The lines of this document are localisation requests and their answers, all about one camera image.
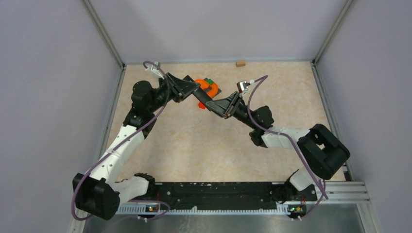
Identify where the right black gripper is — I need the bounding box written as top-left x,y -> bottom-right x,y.
205,91 -> 258,130

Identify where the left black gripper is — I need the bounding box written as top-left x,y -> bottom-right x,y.
147,71 -> 200,113

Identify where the black remote control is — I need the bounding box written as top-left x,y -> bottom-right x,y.
183,75 -> 214,112

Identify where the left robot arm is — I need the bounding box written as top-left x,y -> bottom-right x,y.
71,73 -> 200,221

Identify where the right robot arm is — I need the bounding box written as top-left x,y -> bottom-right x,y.
204,92 -> 350,200

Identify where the red block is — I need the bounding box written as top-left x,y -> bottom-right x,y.
198,102 -> 206,109

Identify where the small wooden block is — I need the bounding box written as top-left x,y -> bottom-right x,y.
236,61 -> 246,67

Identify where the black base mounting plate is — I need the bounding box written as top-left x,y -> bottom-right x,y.
135,182 -> 317,211

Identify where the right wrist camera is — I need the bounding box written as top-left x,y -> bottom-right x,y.
237,80 -> 255,95

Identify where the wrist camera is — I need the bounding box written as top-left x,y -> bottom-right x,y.
146,61 -> 164,78
237,80 -> 255,95

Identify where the orange plastic ring toy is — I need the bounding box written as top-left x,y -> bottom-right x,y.
195,78 -> 219,98

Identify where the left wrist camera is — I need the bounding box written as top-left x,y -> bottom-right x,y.
146,61 -> 164,78

